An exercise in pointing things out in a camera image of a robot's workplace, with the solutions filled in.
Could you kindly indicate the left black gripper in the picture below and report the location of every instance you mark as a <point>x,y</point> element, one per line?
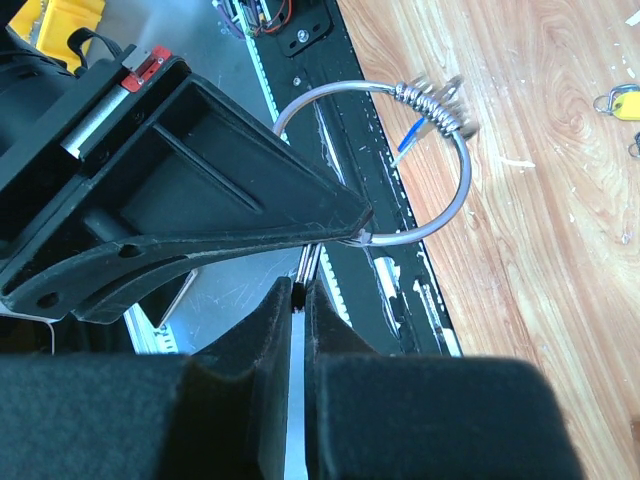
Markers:
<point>160,150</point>

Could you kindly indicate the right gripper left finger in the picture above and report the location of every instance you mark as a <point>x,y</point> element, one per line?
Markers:
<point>217,414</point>

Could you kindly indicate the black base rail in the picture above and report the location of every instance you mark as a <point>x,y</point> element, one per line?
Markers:
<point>390,295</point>

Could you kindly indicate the silver metal keyring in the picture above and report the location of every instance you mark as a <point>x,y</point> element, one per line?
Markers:
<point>438,111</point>

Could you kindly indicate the blue key tag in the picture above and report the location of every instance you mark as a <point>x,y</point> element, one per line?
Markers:
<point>418,131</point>

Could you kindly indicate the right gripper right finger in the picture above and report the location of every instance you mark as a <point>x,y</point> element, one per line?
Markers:
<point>371,416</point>

